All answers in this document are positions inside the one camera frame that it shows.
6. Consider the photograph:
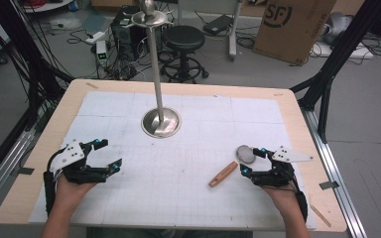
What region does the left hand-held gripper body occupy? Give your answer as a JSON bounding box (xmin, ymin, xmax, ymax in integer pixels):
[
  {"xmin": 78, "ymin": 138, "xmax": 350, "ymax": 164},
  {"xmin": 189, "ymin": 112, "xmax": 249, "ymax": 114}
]
[{"xmin": 44, "ymin": 138, "xmax": 111, "ymax": 185}]

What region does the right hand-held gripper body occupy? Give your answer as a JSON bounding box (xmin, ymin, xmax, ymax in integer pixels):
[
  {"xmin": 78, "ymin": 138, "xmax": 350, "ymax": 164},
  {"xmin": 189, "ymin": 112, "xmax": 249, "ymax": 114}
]
[{"xmin": 249, "ymin": 146, "xmax": 315, "ymax": 188}]

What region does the mesh skimmer with wooden handle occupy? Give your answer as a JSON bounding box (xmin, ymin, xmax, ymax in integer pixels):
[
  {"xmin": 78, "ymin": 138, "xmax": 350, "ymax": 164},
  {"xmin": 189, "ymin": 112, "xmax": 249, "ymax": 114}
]
[{"xmin": 207, "ymin": 144, "xmax": 257, "ymax": 188}]

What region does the person's left hand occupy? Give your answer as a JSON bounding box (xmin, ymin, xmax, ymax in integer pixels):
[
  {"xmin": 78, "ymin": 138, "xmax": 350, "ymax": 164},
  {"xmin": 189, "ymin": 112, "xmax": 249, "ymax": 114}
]
[{"xmin": 55, "ymin": 176, "xmax": 97, "ymax": 217}]

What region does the person's right hand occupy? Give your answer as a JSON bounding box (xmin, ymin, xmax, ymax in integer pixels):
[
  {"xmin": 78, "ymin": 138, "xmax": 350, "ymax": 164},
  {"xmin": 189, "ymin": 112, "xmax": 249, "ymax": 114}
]
[{"xmin": 260, "ymin": 183, "xmax": 302, "ymax": 217}]

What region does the white grid paper mat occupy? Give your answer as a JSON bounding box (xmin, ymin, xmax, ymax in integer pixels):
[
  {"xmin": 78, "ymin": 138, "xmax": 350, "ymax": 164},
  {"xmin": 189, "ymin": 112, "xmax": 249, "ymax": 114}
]
[{"xmin": 28, "ymin": 90, "xmax": 318, "ymax": 231}]

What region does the metal pole stand round base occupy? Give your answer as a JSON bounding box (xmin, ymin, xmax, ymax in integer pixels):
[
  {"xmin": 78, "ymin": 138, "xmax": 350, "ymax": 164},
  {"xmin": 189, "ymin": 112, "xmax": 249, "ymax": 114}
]
[{"xmin": 122, "ymin": 0, "xmax": 183, "ymax": 139}]

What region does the thin wooden stick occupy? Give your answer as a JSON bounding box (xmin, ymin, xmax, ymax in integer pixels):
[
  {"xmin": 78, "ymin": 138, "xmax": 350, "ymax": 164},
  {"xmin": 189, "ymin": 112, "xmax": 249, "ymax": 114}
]
[{"xmin": 309, "ymin": 202, "xmax": 332, "ymax": 228}]

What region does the white box with green light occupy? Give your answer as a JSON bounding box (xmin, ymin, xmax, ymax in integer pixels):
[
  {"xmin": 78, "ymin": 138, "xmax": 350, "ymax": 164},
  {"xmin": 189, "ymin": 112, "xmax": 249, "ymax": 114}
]
[{"xmin": 95, "ymin": 40, "xmax": 109, "ymax": 67}]

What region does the white power strip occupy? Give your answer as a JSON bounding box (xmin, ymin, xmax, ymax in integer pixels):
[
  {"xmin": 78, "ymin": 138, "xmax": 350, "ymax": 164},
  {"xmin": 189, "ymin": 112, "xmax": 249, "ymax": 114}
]
[{"xmin": 84, "ymin": 30, "xmax": 108, "ymax": 46}]

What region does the black computer tower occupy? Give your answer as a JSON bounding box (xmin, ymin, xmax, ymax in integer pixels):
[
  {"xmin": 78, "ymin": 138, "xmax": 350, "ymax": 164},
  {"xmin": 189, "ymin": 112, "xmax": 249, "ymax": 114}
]
[{"xmin": 110, "ymin": 5, "xmax": 165, "ymax": 62}]

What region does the white stand leg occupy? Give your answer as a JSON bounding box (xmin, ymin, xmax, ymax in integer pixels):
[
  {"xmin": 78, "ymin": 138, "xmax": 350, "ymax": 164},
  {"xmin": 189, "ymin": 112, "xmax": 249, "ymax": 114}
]
[{"xmin": 227, "ymin": 0, "xmax": 244, "ymax": 62}]

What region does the brown cardboard box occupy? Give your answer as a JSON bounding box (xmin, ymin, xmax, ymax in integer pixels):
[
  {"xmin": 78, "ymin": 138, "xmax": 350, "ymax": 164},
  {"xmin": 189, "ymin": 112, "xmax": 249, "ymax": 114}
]
[{"xmin": 252, "ymin": 0, "xmax": 338, "ymax": 66}]

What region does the flat black device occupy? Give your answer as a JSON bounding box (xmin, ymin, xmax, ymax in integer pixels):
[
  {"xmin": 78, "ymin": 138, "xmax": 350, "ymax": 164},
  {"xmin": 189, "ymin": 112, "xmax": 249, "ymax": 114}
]
[{"xmin": 202, "ymin": 14, "xmax": 234, "ymax": 37}]

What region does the black round stool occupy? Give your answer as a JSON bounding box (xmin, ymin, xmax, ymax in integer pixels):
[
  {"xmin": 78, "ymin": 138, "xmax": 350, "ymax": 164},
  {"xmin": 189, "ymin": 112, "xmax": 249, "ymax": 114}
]
[{"xmin": 158, "ymin": 25, "xmax": 210, "ymax": 84}]

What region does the grey rounded appliance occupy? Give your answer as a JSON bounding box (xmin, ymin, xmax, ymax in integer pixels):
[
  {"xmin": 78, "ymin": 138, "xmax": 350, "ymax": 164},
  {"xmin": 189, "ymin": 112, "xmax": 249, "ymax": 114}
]
[{"xmin": 320, "ymin": 11, "xmax": 354, "ymax": 46}]

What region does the aluminium rail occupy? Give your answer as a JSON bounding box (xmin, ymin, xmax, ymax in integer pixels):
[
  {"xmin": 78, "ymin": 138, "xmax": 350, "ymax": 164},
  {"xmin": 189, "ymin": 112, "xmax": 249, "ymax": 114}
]
[
  {"xmin": 0, "ymin": 127, "xmax": 38, "ymax": 217},
  {"xmin": 300, "ymin": 107, "xmax": 368, "ymax": 238}
]

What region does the black metal frame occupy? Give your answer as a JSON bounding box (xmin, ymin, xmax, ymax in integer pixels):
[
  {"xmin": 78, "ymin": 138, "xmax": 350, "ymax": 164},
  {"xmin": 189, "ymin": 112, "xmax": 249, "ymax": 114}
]
[
  {"xmin": 290, "ymin": 0, "xmax": 381, "ymax": 144},
  {"xmin": 0, "ymin": 0, "xmax": 75, "ymax": 133}
]

